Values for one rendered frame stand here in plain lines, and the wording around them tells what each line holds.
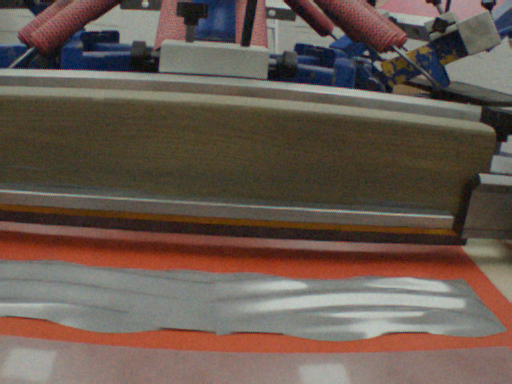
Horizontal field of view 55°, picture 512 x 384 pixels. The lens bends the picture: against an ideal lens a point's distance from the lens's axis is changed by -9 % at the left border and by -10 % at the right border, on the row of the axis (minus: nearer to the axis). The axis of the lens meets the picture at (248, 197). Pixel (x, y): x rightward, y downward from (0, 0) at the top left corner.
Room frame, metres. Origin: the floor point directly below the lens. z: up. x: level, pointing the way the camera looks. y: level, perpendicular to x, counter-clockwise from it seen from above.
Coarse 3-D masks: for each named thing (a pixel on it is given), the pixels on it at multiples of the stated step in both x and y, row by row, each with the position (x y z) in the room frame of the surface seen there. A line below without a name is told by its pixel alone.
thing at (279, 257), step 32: (224, 256) 0.33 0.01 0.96; (256, 256) 0.34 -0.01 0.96; (288, 256) 0.34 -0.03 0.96; (320, 256) 0.35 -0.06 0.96; (352, 256) 0.35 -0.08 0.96; (384, 256) 0.36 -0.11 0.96; (416, 256) 0.36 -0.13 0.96; (448, 256) 0.36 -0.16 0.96; (480, 288) 0.31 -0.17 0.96; (224, 352) 0.22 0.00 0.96; (256, 352) 0.22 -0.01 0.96; (288, 352) 0.23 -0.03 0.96; (320, 352) 0.23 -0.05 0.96; (352, 352) 0.23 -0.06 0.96; (384, 352) 0.23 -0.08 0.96; (416, 352) 0.23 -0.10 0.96; (448, 352) 0.23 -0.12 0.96; (480, 352) 0.23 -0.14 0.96
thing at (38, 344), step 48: (0, 240) 0.31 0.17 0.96; (48, 240) 0.32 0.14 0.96; (96, 240) 0.33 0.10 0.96; (144, 240) 0.34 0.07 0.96; (192, 240) 0.35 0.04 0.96; (0, 336) 0.21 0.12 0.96; (48, 336) 0.21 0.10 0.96; (96, 336) 0.22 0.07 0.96; (144, 336) 0.23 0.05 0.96; (192, 336) 0.23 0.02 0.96
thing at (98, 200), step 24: (0, 192) 0.31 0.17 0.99; (24, 192) 0.31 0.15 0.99; (48, 192) 0.32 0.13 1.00; (72, 192) 0.32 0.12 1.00; (96, 192) 0.33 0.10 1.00; (120, 192) 0.33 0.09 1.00; (216, 216) 0.33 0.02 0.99; (240, 216) 0.33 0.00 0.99; (264, 216) 0.33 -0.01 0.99; (288, 216) 0.33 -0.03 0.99; (312, 216) 0.33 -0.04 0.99; (336, 216) 0.34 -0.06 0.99; (360, 216) 0.34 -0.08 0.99; (384, 216) 0.34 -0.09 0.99; (408, 216) 0.34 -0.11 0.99; (432, 216) 0.34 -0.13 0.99
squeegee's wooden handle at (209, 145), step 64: (0, 128) 0.32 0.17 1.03; (64, 128) 0.33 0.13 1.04; (128, 128) 0.33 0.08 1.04; (192, 128) 0.34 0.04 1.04; (256, 128) 0.34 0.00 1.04; (320, 128) 0.35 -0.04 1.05; (384, 128) 0.35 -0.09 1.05; (448, 128) 0.36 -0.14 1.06; (192, 192) 0.34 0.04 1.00; (256, 192) 0.34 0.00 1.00; (320, 192) 0.35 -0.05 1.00; (384, 192) 0.35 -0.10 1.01; (448, 192) 0.36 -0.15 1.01
